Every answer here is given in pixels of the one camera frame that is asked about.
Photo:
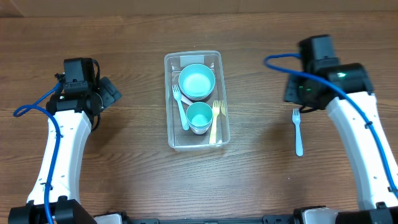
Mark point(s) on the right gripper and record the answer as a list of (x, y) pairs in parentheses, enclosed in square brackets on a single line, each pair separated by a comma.
[(290, 95)]

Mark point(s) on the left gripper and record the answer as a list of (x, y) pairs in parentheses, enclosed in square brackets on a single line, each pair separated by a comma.
[(107, 93)]

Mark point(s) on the light blue fork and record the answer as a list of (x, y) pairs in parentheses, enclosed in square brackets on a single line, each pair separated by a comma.
[(298, 139), (178, 97)]

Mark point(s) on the white plastic spoon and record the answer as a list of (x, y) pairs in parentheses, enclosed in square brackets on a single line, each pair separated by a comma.
[(185, 100)]

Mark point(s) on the yellow fork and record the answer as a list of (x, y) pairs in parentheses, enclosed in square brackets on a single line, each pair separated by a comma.
[(217, 108)]

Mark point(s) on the light blue bowl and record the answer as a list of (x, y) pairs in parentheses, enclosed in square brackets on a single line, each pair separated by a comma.
[(196, 79)]

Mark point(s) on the teal bowl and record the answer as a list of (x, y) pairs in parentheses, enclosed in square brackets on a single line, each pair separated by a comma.
[(197, 98)]

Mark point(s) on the green cup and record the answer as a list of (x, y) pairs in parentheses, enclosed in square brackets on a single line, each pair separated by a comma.
[(199, 115)]

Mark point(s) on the pink cup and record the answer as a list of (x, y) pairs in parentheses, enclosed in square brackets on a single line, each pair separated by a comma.
[(199, 133)]

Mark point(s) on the blue cup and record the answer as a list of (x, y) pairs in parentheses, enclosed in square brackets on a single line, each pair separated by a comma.
[(199, 128)]

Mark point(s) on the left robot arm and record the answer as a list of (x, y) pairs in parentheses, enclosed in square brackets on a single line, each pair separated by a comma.
[(73, 107)]

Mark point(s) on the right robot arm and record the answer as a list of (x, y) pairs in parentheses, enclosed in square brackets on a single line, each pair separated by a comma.
[(346, 92)]

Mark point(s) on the clear plastic container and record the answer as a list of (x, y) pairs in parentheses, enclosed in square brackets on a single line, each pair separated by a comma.
[(182, 140)]

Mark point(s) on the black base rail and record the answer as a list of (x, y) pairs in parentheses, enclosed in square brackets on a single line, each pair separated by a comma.
[(211, 221)]

